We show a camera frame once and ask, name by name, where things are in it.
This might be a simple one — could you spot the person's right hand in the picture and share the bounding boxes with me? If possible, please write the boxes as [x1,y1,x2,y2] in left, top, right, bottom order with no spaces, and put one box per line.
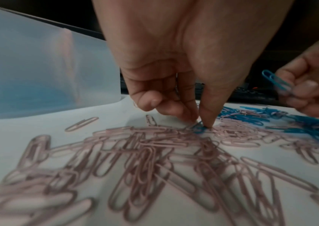
[275,31,319,119]

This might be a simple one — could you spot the person's left hand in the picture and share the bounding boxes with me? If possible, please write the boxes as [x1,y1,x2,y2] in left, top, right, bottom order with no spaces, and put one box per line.
[92,0,296,129]

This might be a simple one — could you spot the blue clip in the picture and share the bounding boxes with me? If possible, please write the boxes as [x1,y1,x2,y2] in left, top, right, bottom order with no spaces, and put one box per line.
[188,121,207,134]

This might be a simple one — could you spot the pile of blue pink paperclips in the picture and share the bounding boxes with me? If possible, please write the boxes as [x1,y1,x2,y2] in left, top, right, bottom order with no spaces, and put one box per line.
[0,106,319,226]

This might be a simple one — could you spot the heap of sorted blue paperclips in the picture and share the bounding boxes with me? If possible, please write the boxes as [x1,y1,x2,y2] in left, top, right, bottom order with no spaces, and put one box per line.
[0,84,73,111]

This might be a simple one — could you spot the translucent plastic divided container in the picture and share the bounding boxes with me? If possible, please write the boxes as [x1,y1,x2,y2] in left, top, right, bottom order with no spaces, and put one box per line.
[0,3,121,120]

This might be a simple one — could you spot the black keyboard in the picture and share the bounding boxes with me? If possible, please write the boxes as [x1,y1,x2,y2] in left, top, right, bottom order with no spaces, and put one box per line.
[120,74,280,104]

